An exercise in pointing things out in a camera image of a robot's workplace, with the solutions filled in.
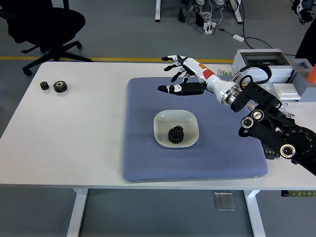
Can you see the black office chair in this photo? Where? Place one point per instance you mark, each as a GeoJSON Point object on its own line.
{"type": "Point", "coordinates": [47, 22]}

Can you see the white background desk leg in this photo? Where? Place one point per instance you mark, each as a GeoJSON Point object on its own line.
{"type": "Point", "coordinates": [237, 12]}
{"type": "Point", "coordinates": [158, 11]}

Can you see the grey block with square recess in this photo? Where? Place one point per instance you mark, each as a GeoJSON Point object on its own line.
{"type": "Point", "coordinates": [297, 67]}

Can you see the person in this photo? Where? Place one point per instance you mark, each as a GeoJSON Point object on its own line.
{"type": "Point", "coordinates": [308, 47]}

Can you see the black floor stand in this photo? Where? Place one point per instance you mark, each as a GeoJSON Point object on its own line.
{"type": "Point", "coordinates": [181, 16]}

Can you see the metal floor plate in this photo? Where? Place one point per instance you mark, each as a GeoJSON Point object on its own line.
{"type": "Point", "coordinates": [224, 201]}

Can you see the white table leg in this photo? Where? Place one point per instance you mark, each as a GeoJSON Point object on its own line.
{"type": "Point", "coordinates": [77, 212]}
{"type": "Point", "coordinates": [255, 214]}

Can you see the white floor adapter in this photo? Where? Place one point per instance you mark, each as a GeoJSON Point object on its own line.
{"type": "Point", "coordinates": [238, 37]}

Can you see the silver aluminium plate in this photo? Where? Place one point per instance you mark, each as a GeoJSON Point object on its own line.
{"type": "Point", "coordinates": [287, 89]}

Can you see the desk control panel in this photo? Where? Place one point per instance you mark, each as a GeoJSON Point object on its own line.
{"type": "Point", "coordinates": [298, 193]}

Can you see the blue-grey textured mat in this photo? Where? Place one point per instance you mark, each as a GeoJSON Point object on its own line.
{"type": "Point", "coordinates": [172, 163]}

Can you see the large black steel gear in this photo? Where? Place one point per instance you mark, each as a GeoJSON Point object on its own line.
{"type": "Point", "coordinates": [60, 89]}
{"type": "Point", "coordinates": [172, 138]}

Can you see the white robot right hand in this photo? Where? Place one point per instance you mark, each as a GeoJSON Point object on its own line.
{"type": "Point", "coordinates": [197, 67]}

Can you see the green plastic connector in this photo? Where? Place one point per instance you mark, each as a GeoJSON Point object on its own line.
{"type": "Point", "coordinates": [226, 73]}

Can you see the orange cone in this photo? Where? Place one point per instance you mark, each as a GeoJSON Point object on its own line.
{"type": "Point", "coordinates": [312, 75]}

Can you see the black power brick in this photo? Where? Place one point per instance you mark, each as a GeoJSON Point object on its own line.
{"type": "Point", "coordinates": [200, 19]}

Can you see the white power strip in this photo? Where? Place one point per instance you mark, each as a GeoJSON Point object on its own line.
{"type": "Point", "coordinates": [211, 27]}

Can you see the large grey box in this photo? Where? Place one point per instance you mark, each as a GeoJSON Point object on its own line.
{"type": "Point", "coordinates": [308, 93]}

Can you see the person's gloved hand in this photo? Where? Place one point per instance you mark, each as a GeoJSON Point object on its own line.
{"type": "Point", "coordinates": [304, 11]}

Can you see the white square dish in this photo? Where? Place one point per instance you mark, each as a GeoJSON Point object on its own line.
{"type": "Point", "coordinates": [168, 118]}

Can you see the grey electrical enclosure box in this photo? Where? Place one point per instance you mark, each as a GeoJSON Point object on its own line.
{"type": "Point", "coordinates": [279, 71]}

